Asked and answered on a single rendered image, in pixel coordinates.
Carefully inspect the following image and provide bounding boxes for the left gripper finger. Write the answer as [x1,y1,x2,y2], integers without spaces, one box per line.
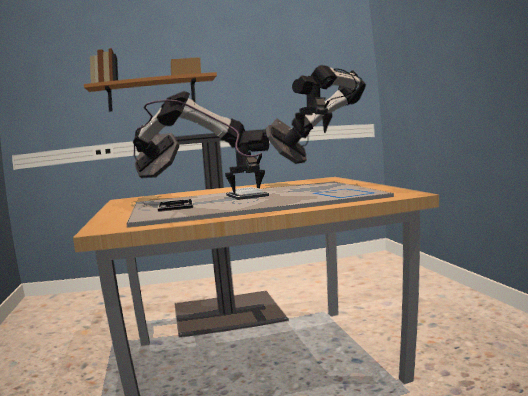
[322,115,332,133]
[295,114,305,133]

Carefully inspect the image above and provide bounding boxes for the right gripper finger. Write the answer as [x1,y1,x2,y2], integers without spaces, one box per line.
[225,175,236,194]
[255,172,265,189]

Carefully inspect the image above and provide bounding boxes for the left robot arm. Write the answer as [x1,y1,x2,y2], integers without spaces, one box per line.
[271,65,366,157]

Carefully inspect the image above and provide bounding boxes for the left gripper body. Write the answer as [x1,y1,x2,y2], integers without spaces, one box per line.
[295,94,332,115]

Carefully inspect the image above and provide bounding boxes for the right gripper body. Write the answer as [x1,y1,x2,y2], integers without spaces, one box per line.
[225,152,265,175]

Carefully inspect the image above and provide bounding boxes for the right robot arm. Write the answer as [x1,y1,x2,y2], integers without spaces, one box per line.
[133,91,269,172]

